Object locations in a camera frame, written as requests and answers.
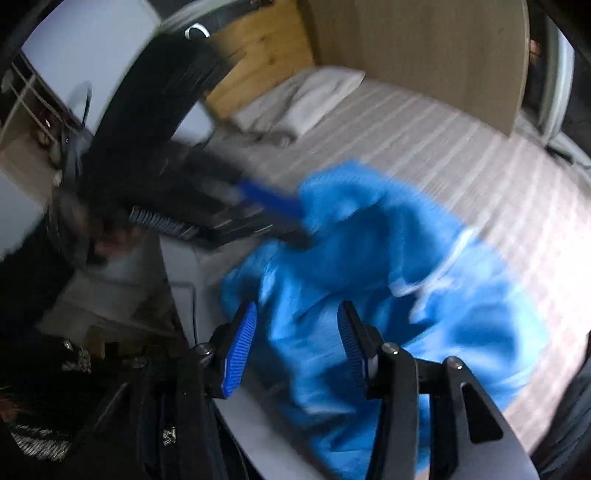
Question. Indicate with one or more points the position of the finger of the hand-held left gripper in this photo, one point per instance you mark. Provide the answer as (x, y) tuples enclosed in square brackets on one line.
[(268, 233), (272, 198)]

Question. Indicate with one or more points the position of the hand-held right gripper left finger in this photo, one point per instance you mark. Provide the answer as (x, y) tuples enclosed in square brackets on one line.
[(240, 350)]

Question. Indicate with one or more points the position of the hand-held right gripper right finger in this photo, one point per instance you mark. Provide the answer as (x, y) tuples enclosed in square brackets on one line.
[(349, 344)]

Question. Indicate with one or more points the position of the blue garment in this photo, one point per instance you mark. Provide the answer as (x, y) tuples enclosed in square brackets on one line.
[(369, 258)]

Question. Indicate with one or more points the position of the person's left forearm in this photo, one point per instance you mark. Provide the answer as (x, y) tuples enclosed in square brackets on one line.
[(152, 92)]

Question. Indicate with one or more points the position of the person's left hand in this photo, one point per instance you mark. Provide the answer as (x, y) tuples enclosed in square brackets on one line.
[(113, 244)]

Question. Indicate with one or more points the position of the grey folded cloth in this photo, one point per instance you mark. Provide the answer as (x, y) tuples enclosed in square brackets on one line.
[(273, 137)]

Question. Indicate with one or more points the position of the white pillow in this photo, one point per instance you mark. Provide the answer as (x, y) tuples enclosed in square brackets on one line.
[(304, 101)]

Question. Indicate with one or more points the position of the wooden headboard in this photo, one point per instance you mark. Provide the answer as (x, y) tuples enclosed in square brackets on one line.
[(263, 46)]

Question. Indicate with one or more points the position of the white shelf rack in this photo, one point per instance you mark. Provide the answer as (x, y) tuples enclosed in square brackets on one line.
[(23, 120)]

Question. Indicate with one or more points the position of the person's dark printed clothing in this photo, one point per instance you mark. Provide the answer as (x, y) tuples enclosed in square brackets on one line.
[(46, 392)]

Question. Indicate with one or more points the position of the beige wooden panel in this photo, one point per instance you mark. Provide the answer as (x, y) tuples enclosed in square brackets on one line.
[(415, 55)]

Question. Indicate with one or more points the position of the white window frame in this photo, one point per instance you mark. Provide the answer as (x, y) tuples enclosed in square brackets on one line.
[(564, 69)]

